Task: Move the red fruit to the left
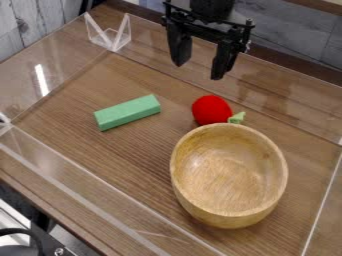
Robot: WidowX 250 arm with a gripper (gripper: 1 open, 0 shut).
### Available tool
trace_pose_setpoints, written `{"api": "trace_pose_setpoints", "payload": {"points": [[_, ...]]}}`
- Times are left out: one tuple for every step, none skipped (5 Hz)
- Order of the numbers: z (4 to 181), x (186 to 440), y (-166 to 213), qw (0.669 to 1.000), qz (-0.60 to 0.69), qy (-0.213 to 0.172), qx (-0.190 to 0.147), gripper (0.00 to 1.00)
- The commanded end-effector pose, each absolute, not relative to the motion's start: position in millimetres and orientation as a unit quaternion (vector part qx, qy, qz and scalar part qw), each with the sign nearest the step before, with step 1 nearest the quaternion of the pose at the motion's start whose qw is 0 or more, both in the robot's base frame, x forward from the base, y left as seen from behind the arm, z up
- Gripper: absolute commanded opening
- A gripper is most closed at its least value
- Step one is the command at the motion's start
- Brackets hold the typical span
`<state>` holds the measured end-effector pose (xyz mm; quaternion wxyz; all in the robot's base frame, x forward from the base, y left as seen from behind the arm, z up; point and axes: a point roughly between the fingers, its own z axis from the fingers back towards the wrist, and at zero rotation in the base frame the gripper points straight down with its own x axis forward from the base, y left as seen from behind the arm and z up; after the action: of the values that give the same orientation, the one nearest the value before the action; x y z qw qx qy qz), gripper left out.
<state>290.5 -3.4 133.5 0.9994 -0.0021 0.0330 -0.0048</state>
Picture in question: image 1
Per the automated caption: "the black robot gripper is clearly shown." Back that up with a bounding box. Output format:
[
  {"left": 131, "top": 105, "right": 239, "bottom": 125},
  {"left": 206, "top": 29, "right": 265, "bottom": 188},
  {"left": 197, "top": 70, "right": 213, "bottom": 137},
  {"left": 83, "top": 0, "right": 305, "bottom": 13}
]
[{"left": 163, "top": 0, "right": 255, "bottom": 80}]

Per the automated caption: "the red plush fruit green leaf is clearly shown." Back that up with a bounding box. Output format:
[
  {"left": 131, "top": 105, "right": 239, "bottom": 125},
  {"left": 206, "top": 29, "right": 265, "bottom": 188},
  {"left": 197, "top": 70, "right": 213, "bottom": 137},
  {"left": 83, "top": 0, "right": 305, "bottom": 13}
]
[{"left": 191, "top": 95, "right": 246, "bottom": 125}]

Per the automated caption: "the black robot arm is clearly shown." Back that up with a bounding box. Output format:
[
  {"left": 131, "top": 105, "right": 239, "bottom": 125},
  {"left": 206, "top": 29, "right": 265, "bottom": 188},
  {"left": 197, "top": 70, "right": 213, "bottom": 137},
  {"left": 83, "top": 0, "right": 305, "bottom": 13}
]
[{"left": 162, "top": 0, "right": 255, "bottom": 80}]

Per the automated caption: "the green rectangular block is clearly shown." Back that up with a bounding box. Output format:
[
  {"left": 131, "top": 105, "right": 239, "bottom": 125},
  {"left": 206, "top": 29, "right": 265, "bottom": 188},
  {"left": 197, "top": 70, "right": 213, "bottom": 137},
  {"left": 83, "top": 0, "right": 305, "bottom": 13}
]
[{"left": 94, "top": 95, "right": 162, "bottom": 131}]

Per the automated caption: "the wooden bowl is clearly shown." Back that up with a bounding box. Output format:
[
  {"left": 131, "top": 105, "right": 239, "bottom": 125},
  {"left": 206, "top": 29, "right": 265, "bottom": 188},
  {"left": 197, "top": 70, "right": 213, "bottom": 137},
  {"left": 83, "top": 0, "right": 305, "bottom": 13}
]
[{"left": 170, "top": 123, "right": 289, "bottom": 229}]

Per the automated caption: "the clear acrylic tray enclosure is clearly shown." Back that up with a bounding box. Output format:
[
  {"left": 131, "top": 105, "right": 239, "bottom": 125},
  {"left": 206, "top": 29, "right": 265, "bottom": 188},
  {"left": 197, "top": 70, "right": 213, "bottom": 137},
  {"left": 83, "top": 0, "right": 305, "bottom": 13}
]
[{"left": 0, "top": 17, "right": 342, "bottom": 256}]

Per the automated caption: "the black metal bracket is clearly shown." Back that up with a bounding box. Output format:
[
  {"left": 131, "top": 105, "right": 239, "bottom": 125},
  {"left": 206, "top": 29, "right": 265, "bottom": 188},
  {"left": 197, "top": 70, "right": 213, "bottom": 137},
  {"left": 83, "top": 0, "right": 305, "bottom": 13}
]
[{"left": 30, "top": 222, "right": 78, "bottom": 256}]

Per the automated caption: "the black cable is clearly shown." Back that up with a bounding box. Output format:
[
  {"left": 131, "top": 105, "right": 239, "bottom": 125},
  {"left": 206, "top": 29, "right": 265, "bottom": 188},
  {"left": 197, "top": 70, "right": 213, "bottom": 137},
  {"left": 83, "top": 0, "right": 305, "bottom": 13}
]
[{"left": 0, "top": 227, "right": 46, "bottom": 256}]

